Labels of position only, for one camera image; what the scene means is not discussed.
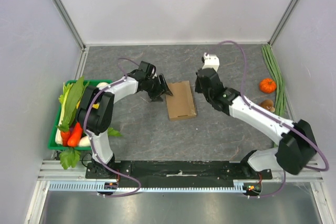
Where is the orange toy carrot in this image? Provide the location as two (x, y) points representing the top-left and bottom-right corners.
(67, 122), (83, 147)

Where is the purple cable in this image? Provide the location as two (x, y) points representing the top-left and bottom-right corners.
(204, 40), (330, 198)
(86, 58), (142, 198)

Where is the green plastic basket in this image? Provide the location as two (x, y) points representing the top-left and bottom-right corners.
(47, 79), (112, 151)

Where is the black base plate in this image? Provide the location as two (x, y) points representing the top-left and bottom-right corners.
(85, 159), (274, 188)

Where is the grey slotted cable duct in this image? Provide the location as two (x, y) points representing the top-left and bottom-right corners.
(49, 181), (246, 193)

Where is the yellow toy napa cabbage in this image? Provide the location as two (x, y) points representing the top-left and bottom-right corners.
(76, 82), (108, 109)

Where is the orange toy pumpkin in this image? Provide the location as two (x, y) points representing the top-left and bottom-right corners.
(259, 78), (277, 93)

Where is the green leafy vegetable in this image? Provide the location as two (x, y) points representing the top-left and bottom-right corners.
(57, 76), (88, 132)

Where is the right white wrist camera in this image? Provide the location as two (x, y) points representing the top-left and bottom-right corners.
(202, 52), (220, 72)

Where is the green long beans bundle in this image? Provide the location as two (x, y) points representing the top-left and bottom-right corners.
(261, 44), (287, 116)

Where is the brown toy mushroom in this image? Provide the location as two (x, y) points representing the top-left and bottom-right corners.
(259, 99), (275, 113)

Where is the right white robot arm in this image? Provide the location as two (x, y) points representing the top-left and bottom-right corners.
(195, 68), (317, 179)

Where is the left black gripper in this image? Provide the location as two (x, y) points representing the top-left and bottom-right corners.
(145, 73), (172, 102)

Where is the brown cardboard box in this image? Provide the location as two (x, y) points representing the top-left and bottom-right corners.
(166, 81), (197, 121)

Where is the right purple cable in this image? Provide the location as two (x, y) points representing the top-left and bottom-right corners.
(204, 40), (330, 198)

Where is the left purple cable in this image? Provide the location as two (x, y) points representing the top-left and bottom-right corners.
(86, 58), (142, 198)

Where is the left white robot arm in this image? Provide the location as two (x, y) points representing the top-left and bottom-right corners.
(76, 61), (173, 178)

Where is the white toy radish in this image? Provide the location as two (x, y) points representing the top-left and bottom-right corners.
(78, 136), (91, 147)

